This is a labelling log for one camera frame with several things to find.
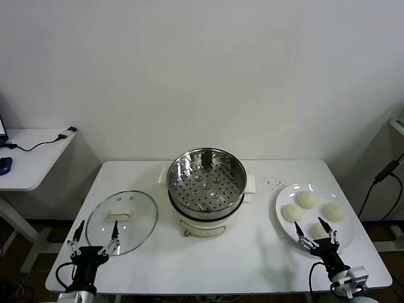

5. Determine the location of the white round plate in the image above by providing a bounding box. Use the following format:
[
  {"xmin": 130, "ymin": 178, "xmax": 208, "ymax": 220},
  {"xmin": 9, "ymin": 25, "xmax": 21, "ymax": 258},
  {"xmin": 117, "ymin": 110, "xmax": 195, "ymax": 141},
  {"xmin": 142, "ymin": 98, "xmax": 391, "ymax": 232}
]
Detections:
[{"xmin": 275, "ymin": 182, "xmax": 356, "ymax": 253}]

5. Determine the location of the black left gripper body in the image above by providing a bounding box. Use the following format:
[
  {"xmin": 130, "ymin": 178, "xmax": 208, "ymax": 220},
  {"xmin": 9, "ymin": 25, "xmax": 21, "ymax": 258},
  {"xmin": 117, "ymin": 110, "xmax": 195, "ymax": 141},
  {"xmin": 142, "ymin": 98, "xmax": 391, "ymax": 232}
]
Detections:
[{"xmin": 69, "ymin": 247, "xmax": 110, "ymax": 287}]

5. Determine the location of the open laptop computer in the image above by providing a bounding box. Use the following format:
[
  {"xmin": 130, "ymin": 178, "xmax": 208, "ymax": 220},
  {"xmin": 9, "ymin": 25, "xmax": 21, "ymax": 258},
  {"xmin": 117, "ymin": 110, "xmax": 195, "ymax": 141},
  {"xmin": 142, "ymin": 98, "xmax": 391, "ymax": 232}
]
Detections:
[{"xmin": 0, "ymin": 116, "xmax": 9, "ymax": 146}]

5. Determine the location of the black laptop cable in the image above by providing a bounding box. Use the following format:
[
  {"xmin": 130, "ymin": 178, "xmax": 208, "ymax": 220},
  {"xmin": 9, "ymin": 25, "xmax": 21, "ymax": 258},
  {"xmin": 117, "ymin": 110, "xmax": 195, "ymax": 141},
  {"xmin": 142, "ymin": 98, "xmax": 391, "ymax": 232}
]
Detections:
[{"xmin": 4, "ymin": 134, "xmax": 69, "ymax": 152}]

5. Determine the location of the cream electric cooking pot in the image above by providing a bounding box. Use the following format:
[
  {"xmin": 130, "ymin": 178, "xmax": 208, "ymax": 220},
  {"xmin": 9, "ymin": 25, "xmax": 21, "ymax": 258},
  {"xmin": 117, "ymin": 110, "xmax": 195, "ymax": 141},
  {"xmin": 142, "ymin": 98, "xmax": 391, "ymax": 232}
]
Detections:
[{"xmin": 169, "ymin": 189, "xmax": 246, "ymax": 237}]

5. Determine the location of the white side table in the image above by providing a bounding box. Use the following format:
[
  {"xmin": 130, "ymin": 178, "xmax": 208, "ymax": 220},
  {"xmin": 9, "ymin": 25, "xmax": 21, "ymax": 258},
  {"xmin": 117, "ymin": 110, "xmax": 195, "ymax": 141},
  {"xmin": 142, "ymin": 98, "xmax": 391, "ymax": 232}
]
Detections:
[{"xmin": 0, "ymin": 128, "xmax": 78, "ymax": 274}]

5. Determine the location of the black power adapter cable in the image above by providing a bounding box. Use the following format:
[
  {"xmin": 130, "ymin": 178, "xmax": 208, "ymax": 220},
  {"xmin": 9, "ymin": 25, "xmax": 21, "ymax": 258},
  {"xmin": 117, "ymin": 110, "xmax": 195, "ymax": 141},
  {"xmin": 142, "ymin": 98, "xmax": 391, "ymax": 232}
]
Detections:
[{"xmin": 358, "ymin": 159, "xmax": 404, "ymax": 218}]

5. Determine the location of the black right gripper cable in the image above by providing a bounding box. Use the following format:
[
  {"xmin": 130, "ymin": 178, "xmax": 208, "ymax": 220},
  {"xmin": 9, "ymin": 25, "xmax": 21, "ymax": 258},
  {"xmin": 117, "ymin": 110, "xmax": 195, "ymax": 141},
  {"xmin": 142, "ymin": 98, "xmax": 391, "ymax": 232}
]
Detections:
[{"xmin": 308, "ymin": 261, "xmax": 326, "ymax": 303}]

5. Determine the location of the stainless steel steamer basket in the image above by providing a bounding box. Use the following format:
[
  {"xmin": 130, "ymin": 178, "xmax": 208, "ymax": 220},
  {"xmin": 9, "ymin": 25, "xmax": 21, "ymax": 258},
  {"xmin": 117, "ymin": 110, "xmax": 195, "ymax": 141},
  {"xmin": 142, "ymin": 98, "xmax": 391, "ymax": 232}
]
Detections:
[{"xmin": 157, "ymin": 147, "xmax": 257, "ymax": 214}]

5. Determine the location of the white steamed baozi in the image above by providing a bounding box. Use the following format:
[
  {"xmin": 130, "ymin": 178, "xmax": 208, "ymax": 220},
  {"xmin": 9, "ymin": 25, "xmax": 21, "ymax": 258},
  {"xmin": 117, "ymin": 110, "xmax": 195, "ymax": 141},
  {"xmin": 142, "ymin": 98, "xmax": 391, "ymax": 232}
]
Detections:
[
  {"xmin": 281, "ymin": 204, "xmax": 304, "ymax": 223},
  {"xmin": 321, "ymin": 203, "xmax": 345, "ymax": 222},
  {"xmin": 295, "ymin": 191, "xmax": 318, "ymax": 210},
  {"xmin": 309, "ymin": 222, "xmax": 331, "ymax": 240}
]

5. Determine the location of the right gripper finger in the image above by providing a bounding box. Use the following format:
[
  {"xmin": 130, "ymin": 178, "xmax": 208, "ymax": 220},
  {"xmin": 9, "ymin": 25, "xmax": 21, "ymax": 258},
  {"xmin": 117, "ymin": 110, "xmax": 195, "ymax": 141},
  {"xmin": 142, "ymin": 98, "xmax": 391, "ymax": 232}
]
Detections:
[
  {"xmin": 317, "ymin": 216, "xmax": 341, "ymax": 246},
  {"xmin": 293, "ymin": 220, "xmax": 316, "ymax": 251}
]

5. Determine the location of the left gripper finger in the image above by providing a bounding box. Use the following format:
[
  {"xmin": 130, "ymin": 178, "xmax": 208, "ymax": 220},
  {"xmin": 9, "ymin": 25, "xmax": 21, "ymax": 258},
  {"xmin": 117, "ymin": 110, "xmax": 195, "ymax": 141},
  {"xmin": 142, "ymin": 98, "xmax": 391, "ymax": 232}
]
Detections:
[
  {"xmin": 98, "ymin": 220, "xmax": 121, "ymax": 257},
  {"xmin": 67, "ymin": 220, "xmax": 86, "ymax": 257}
]

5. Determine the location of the blue computer mouse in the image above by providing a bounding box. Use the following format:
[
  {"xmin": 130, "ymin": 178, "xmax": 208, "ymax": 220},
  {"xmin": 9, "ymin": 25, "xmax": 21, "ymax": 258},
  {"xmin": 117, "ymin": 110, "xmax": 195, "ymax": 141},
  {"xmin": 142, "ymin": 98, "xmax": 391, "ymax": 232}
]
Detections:
[{"xmin": 0, "ymin": 157, "xmax": 13, "ymax": 176}]

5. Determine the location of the right wrist camera silver box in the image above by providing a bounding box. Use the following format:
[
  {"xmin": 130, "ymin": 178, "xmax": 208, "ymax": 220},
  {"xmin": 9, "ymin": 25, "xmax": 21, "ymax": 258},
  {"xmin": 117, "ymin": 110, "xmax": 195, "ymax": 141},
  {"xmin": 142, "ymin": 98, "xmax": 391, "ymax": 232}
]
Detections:
[{"xmin": 345, "ymin": 266, "xmax": 369, "ymax": 287}]

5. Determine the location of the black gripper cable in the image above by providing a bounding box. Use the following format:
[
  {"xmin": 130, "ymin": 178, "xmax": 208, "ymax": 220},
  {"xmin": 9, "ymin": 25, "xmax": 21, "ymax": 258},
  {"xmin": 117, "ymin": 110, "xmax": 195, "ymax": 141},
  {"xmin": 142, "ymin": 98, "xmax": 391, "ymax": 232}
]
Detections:
[
  {"xmin": 56, "ymin": 261, "xmax": 76, "ymax": 293},
  {"xmin": 308, "ymin": 261, "xmax": 326, "ymax": 303}
]

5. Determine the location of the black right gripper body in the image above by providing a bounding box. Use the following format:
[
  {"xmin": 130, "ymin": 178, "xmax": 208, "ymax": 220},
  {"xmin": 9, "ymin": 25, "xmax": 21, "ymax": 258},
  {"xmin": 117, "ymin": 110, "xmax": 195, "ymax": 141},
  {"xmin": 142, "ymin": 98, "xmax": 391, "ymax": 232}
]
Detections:
[{"xmin": 309, "ymin": 238, "xmax": 347, "ymax": 275}]

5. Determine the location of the round glass pot lid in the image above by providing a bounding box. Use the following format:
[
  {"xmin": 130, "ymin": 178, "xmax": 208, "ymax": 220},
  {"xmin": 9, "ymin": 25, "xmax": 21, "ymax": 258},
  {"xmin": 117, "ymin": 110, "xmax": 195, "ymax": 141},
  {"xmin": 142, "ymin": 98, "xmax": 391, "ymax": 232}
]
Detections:
[{"xmin": 85, "ymin": 189, "xmax": 158, "ymax": 256}]

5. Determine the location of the grey cable adapter plug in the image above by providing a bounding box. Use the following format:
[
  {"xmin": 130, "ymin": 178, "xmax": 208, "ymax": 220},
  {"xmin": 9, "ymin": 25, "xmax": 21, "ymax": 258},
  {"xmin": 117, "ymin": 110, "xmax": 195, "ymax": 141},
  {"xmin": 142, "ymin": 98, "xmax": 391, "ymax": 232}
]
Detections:
[{"xmin": 56, "ymin": 126, "xmax": 78, "ymax": 140}]

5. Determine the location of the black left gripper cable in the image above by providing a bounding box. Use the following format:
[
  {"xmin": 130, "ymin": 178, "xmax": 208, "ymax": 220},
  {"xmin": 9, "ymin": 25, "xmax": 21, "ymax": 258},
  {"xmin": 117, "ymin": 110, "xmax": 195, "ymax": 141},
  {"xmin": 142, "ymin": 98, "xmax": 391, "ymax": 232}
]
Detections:
[{"xmin": 56, "ymin": 261, "xmax": 76, "ymax": 293}]

